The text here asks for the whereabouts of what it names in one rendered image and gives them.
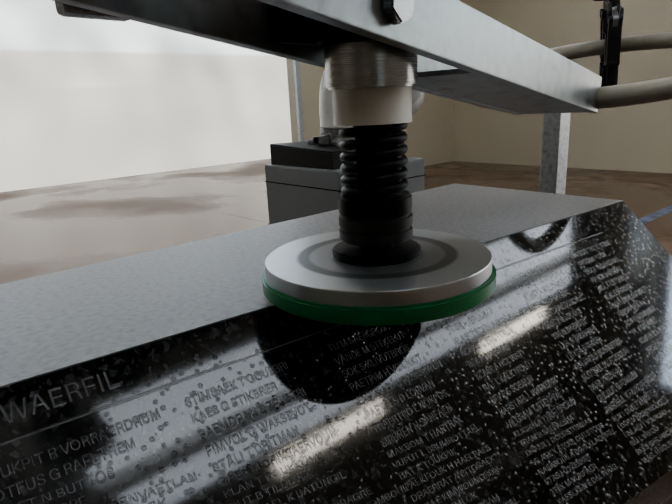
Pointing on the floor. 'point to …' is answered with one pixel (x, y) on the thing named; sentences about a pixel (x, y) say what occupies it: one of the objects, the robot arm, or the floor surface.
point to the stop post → (554, 152)
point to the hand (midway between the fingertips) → (608, 81)
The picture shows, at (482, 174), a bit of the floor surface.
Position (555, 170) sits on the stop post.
